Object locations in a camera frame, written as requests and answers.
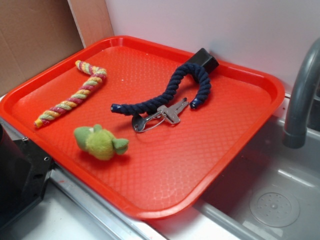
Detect silver keys on ring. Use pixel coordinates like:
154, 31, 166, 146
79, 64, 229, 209
131, 97, 189, 133

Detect grey plastic sink basin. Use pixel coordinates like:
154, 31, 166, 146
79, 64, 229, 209
150, 117, 320, 240

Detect red plastic tray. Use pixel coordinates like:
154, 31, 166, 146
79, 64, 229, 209
0, 36, 285, 220

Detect brown cardboard panel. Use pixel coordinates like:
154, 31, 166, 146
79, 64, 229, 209
0, 0, 114, 96

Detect green plush animal toy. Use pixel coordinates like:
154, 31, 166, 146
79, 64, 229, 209
73, 124, 129, 161

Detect multicolour twisted rope toy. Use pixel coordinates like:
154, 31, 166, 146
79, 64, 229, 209
33, 60, 107, 128

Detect grey toy faucet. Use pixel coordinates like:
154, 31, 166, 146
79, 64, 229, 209
282, 39, 320, 149

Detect black rectangular block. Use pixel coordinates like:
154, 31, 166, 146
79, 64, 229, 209
186, 48, 220, 74

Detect navy blue twisted rope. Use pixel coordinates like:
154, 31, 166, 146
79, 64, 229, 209
110, 62, 212, 117

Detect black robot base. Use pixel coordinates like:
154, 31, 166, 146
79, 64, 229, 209
0, 126, 53, 230

